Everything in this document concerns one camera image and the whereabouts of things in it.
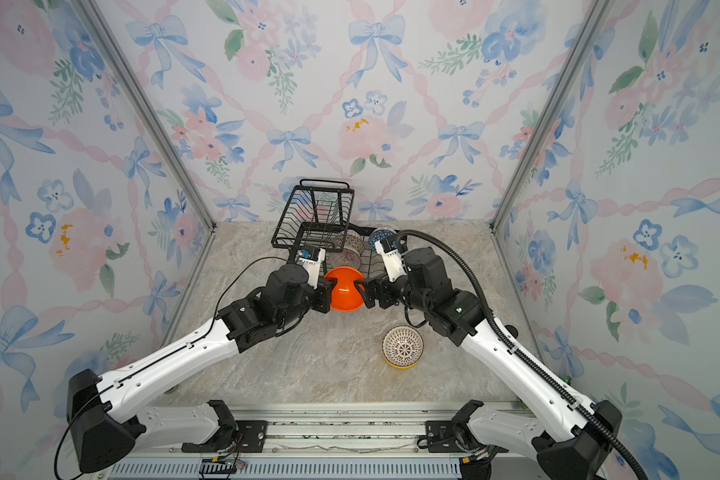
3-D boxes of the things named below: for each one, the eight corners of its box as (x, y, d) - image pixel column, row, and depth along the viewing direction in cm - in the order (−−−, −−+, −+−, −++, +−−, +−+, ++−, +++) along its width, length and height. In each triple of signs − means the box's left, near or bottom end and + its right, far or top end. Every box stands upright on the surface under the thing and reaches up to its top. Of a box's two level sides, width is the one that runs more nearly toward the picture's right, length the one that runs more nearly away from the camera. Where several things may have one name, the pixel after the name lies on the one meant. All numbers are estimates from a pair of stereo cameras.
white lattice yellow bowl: (383, 373, 86) (384, 364, 80) (381, 336, 93) (383, 325, 87) (421, 373, 86) (426, 364, 80) (417, 336, 93) (421, 325, 87)
